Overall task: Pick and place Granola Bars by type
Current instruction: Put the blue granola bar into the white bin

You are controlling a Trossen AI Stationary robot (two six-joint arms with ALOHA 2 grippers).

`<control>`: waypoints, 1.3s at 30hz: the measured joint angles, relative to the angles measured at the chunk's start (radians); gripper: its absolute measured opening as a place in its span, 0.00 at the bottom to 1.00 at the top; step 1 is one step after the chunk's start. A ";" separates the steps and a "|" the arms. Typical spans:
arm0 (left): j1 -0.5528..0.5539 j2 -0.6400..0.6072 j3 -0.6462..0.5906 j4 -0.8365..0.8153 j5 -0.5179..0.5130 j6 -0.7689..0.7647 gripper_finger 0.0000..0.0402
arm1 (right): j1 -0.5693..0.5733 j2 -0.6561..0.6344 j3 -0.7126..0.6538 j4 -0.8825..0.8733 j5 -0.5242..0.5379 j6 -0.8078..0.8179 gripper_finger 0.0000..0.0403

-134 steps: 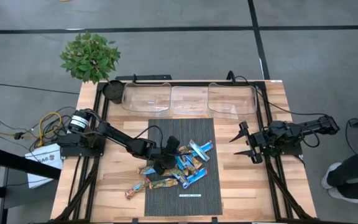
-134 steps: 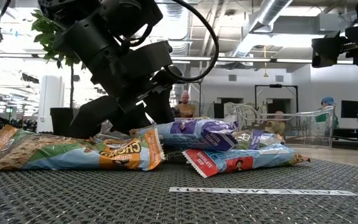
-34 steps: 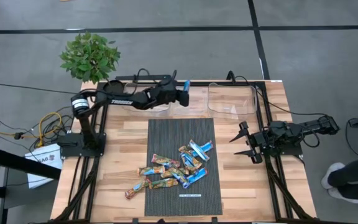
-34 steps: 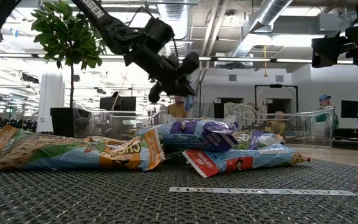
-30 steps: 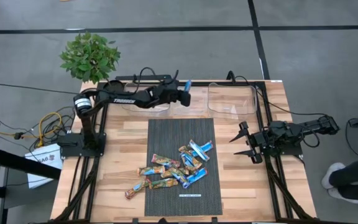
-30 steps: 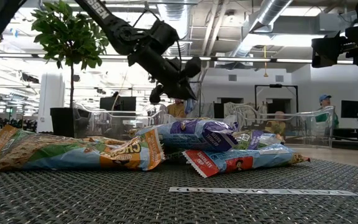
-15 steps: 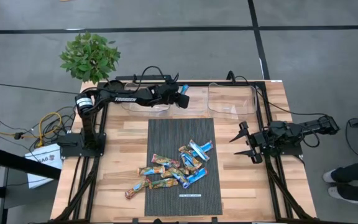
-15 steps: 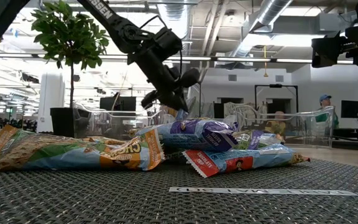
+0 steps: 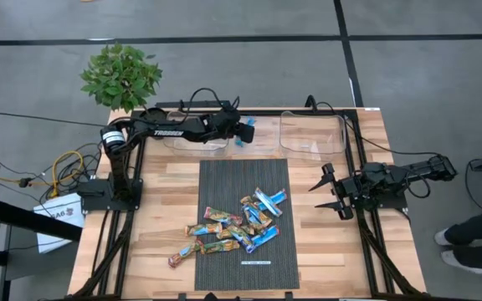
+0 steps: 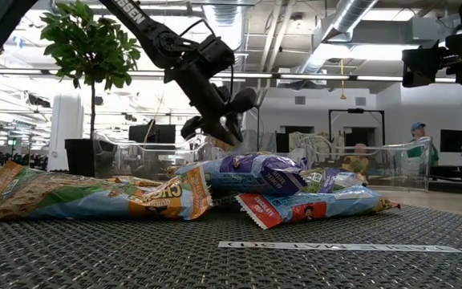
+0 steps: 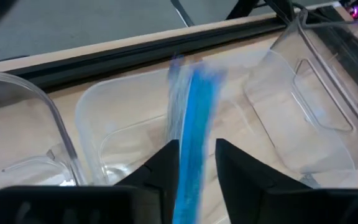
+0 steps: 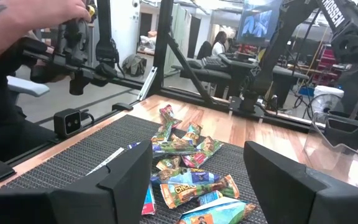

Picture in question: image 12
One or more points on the red pink granola bar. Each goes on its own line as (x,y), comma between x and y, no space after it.
(169,114)

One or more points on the grey woven table mat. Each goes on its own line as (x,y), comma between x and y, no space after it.
(89,149)

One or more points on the black office chair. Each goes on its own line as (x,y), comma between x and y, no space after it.
(204,49)

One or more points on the black keyboard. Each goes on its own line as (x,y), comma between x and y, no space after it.
(213,63)

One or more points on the black metal rig frame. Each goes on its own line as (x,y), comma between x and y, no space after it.
(162,46)

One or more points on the white dome camera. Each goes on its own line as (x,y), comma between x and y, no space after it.
(135,3)

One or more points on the blue red chocolate chip bar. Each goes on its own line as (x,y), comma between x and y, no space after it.
(149,202)

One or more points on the blue Chewy granola bar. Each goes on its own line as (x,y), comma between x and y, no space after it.
(188,177)
(210,197)

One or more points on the grey bag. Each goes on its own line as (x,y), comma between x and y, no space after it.
(134,65)

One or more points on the black desk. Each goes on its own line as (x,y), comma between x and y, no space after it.
(210,74)

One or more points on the black cube camera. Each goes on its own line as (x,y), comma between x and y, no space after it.
(68,123)

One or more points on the white fan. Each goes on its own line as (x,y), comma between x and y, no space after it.
(325,105)

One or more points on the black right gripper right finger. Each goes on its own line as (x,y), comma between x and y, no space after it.
(291,199)

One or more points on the wall screen with blue picture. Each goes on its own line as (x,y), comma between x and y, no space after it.
(256,25)

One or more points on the large clear plastic bin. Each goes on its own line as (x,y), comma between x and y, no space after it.
(337,168)

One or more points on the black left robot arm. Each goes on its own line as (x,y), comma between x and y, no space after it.
(291,25)

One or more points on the silver metal bracket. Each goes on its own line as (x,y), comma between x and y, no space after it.
(147,84)

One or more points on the green and red granola bar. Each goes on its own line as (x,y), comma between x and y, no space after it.
(204,152)

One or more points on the large teal white granola bar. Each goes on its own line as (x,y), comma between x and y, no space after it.
(219,213)

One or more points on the red tool cabinet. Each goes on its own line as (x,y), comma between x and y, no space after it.
(326,62)

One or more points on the grey chair armrest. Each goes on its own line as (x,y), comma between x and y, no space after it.
(26,85)

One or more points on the black computer mouse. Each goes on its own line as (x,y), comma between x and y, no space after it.
(194,64)

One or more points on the white label strip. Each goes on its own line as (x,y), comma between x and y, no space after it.
(107,160)

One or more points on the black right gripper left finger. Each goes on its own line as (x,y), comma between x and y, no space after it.
(73,202)

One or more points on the person's hand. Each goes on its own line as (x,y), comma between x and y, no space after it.
(57,11)

